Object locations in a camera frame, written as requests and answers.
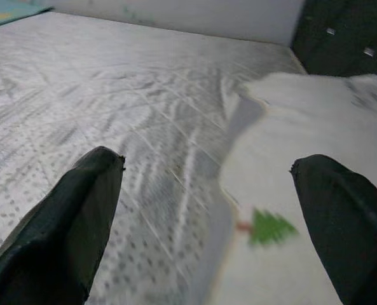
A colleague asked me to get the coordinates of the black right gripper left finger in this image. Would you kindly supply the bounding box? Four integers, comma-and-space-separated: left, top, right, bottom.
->
0, 145, 126, 305

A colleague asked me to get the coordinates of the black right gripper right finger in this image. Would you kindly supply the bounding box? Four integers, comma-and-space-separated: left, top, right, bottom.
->
289, 154, 377, 305

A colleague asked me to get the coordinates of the turquoise blanket with colourful hearts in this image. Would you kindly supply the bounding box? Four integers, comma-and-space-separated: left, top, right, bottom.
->
0, 0, 54, 29

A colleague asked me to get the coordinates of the white pillow with tree print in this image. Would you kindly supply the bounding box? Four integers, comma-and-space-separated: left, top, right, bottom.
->
203, 72, 377, 305

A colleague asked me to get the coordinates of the white quilted mattress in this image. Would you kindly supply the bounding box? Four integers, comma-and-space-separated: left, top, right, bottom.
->
0, 11, 308, 305

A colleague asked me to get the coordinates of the dark tufted headboard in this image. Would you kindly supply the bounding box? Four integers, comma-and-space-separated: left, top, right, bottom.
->
291, 0, 377, 79

